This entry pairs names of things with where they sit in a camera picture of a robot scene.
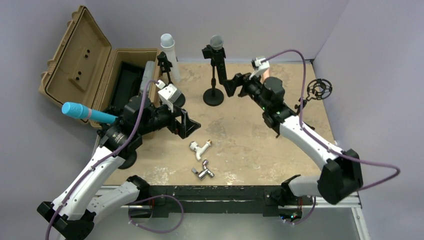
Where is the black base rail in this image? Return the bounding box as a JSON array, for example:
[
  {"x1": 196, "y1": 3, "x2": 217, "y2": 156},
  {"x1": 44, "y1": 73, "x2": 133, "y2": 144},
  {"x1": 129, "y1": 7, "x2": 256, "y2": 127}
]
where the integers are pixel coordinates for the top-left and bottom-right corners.
[{"x1": 124, "y1": 185, "x2": 313, "y2": 218}]

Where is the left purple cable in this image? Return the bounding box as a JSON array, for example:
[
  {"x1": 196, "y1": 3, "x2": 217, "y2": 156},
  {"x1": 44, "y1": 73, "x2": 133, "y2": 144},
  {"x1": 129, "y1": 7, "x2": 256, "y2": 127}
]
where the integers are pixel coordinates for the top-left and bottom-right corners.
[{"x1": 44, "y1": 78, "x2": 165, "y2": 240}]

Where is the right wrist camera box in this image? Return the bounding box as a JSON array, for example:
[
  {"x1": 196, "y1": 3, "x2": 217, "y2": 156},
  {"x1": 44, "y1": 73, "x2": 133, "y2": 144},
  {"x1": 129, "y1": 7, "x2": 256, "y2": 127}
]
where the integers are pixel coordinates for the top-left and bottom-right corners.
[{"x1": 251, "y1": 56, "x2": 270, "y2": 77}]

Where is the white plastic tap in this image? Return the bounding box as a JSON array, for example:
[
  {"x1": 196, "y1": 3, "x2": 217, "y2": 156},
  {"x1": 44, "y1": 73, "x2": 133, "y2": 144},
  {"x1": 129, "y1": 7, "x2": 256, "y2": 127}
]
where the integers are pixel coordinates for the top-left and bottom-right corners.
[{"x1": 189, "y1": 139, "x2": 213, "y2": 161}]

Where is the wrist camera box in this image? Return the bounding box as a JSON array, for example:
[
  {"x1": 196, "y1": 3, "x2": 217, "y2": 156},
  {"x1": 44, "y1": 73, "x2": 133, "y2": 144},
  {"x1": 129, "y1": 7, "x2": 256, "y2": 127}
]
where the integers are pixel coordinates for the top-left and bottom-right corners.
[
  {"x1": 251, "y1": 56, "x2": 270, "y2": 77},
  {"x1": 155, "y1": 80, "x2": 182, "y2": 104}
]

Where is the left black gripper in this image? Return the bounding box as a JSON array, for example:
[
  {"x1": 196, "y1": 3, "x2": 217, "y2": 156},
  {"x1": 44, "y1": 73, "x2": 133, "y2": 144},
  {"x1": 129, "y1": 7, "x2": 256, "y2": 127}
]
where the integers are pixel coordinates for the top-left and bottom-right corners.
[{"x1": 138, "y1": 99, "x2": 200, "y2": 138}]

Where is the tan plastic hard case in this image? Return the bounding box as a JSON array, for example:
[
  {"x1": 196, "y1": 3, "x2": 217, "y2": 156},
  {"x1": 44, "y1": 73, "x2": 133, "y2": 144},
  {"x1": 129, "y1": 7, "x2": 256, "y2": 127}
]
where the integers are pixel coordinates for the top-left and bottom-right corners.
[{"x1": 38, "y1": 5, "x2": 161, "y2": 111}]

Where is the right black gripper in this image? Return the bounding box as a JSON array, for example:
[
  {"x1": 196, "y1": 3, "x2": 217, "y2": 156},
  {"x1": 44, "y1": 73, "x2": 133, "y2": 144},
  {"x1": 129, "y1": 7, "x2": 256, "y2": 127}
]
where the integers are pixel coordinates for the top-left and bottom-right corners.
[{"x1": 222, "y1": 69, "x2": 269, "y2": 112}]

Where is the chrome metal faucet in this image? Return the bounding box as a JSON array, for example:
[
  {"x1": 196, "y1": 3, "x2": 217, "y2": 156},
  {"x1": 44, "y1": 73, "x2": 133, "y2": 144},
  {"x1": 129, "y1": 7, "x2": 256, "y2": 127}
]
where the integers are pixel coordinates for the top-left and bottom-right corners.
[{"x1": 191, "y1": 159, "x2": 215, "y2": 180}]

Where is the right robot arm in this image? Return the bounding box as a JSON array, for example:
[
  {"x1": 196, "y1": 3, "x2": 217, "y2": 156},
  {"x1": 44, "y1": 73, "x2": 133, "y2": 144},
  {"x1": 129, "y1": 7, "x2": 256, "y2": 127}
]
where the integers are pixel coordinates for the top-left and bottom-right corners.
[{"x1": 221, "y1": 73, "x2": 364, "y2": 206}]

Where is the blue microphone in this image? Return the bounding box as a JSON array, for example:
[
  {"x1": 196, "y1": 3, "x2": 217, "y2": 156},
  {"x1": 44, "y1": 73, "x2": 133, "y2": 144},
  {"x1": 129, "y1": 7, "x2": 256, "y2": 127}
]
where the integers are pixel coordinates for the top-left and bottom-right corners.
[{"x1": 61, "y1": 102, "x2": 118, "y2": 124}]

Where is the pink microphone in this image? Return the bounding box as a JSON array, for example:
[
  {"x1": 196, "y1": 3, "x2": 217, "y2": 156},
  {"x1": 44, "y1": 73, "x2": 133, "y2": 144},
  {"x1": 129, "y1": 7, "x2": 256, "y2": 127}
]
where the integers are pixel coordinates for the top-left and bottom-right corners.
[{"x1": 261, "y1": 68, "x2": 270, "y2": 83}]

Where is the black microphone silver grille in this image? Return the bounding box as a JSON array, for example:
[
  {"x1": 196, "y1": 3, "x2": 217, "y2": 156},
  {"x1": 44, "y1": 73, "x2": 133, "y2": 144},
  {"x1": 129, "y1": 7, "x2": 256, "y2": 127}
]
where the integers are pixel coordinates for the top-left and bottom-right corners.
[{"x1": 209, "y1": 35, "x2": 229, "y2": 84}]

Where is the white microphone grey head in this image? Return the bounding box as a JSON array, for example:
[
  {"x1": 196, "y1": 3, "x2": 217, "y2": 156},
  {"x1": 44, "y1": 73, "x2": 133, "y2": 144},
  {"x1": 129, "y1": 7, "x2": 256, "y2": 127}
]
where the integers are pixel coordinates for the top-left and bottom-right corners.
[{"x1": 160, "y1": 33, "x2": 181, "y2": 82}]

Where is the grey device in case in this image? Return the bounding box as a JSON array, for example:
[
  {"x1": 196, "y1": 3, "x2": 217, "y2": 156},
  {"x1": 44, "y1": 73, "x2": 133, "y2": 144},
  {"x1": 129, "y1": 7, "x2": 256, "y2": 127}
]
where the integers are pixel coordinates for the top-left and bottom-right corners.
[{"x1": 139, "y1": 60, "x2": 156, "y2": 95}]

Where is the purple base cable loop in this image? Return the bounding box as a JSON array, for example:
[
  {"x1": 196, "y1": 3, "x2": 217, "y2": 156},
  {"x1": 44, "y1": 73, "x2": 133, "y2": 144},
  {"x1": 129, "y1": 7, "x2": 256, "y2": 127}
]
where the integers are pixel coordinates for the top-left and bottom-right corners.
[{"x1": 127, "y1": 193, "x2": 185, "y2": 234}]

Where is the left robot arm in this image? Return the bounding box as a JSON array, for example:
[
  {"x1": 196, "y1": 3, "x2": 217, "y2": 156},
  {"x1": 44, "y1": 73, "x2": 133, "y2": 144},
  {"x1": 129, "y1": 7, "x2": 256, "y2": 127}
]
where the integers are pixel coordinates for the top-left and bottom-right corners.
[{"x1": 37, "y1": 95, "x2": 201, "y2": 240}]

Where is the black tripod shock-mount stand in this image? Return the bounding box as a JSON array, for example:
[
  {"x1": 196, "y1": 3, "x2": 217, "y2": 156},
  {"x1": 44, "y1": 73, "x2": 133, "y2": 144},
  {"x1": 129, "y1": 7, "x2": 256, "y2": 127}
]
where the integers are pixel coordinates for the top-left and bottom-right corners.
[{"x1": 276, "y1": 78, "x2": 333, "y2": 139}]

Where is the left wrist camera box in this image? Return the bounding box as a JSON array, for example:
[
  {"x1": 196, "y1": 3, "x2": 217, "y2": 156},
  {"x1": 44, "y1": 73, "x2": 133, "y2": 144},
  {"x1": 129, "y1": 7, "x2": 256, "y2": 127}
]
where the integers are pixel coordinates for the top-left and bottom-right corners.
[{"x1": 155, "y1": 80, "x2": 182, "y2": 104}]

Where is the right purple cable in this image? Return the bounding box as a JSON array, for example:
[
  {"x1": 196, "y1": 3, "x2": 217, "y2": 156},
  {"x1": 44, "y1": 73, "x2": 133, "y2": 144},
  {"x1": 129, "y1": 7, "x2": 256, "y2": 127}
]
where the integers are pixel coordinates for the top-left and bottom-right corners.
[{"x1": 263, "y1": 49, "x2": 401, "y2": 192}]

